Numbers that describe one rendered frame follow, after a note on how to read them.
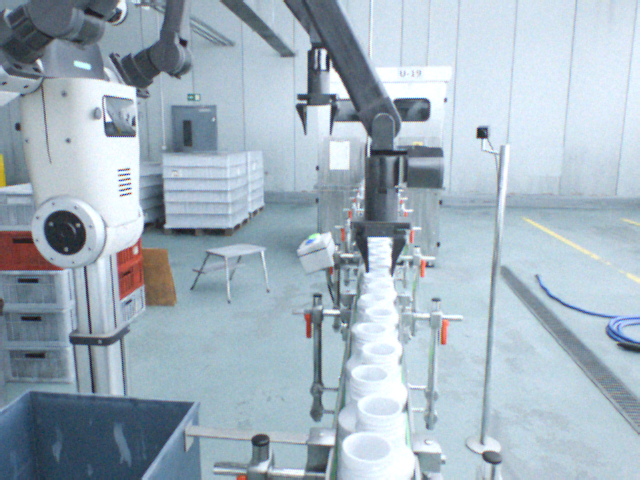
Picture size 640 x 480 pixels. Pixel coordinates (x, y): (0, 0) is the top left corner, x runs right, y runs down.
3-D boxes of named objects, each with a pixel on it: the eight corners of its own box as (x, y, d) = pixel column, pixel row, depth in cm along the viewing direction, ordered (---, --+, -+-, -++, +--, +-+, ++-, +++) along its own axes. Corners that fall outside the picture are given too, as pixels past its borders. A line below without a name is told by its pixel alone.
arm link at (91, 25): (38, 17, 91) (17, 9, 85) (82, -16, 88) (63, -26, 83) (66, 63, 91) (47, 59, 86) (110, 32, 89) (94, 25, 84)
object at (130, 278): (111, 307, 358) (108, 277, 354) (54, 306, 361) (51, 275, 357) (145, 283, 418) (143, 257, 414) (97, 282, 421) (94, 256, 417)
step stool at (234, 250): (229, 279, 512) (228, 239, 504) (270, 292, 470) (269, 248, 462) (189, 289, 479) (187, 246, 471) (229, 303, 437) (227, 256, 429)
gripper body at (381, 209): (412, 233, 83) (414, 188, 82) (349, 232, 84) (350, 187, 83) (410, 227, 89) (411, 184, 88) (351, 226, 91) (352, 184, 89)
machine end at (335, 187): (441, 269, 555) (451, 66, 516) (313, 265, 572) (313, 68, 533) (427, 240, 711) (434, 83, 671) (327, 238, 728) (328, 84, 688)
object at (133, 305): (113, 337, 362) (110, 307, 358) (57, 336, 365) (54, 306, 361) (147, 309, 422) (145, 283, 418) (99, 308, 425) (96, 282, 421)
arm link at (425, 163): (372, 115, 88) (372, 113, 80) (441, 115, 87) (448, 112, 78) (371, 185, 90) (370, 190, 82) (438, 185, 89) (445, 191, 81)
